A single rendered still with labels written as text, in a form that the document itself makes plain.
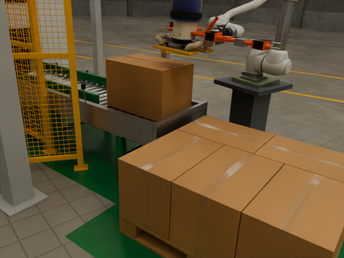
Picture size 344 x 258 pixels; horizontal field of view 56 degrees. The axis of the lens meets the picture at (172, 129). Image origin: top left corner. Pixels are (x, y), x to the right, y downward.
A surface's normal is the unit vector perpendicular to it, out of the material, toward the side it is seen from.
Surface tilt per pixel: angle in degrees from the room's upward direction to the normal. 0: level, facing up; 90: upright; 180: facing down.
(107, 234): 0
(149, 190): 90
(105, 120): 90
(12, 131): 90
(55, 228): 0
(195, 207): 90
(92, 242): 0
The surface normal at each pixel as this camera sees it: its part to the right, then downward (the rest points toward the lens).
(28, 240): 0.04, -0.92
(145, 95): -0.61, 0.29
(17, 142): 0.80, 0.25
